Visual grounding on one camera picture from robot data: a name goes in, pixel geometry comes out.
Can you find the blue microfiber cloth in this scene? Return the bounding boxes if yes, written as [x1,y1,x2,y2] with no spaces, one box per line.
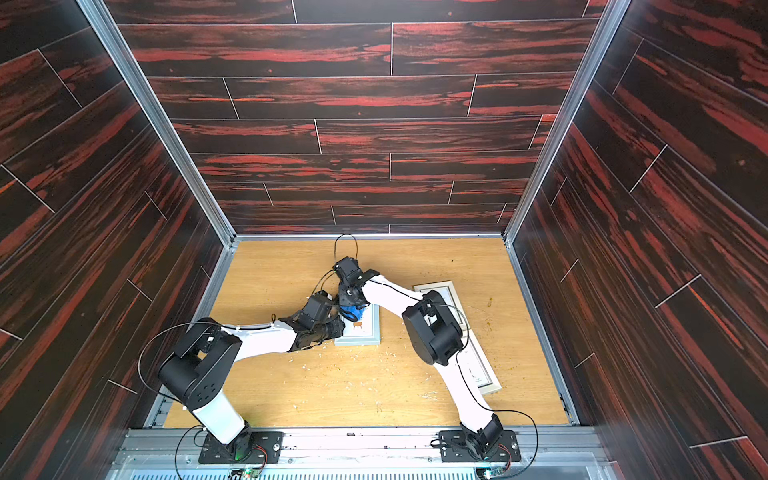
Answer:
[339,306,366,323]

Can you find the light green picture frame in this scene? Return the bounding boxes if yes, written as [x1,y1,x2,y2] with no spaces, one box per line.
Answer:
[334,305,380,346]

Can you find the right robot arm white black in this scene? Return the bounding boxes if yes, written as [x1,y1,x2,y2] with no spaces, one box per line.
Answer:
[334,264,503,460]

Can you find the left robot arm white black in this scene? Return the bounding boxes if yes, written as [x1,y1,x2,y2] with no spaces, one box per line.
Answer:
[158,315,345,458]

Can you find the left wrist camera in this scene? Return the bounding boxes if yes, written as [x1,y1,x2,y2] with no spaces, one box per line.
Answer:
[299,290,333,328]

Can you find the cream middle picture frame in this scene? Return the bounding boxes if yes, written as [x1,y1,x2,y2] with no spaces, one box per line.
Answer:
[414,281,471,336]

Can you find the cream picture frame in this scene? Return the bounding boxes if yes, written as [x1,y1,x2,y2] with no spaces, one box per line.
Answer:
[414,281,471,336]
[459,328,502,395]

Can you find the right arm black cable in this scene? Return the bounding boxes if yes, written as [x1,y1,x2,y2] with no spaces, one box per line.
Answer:
[332,232,539,480]

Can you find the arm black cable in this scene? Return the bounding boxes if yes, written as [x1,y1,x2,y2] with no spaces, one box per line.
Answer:
[136,269,337,406]
[332,232,539,480]

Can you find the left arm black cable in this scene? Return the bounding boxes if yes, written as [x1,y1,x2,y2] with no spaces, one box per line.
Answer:
[136,269,337,406]

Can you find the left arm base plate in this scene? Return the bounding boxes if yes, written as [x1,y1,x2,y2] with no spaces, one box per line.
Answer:
[198,430,284,466]

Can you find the cream near picture frame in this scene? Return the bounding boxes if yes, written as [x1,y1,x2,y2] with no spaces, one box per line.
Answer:
[459,328,502,395]

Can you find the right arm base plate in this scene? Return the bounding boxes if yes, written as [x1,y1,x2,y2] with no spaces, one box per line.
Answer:
[430,430,522,463]

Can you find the aluminium front rail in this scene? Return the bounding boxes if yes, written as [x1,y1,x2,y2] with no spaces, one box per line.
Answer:
[106,426,622,479]

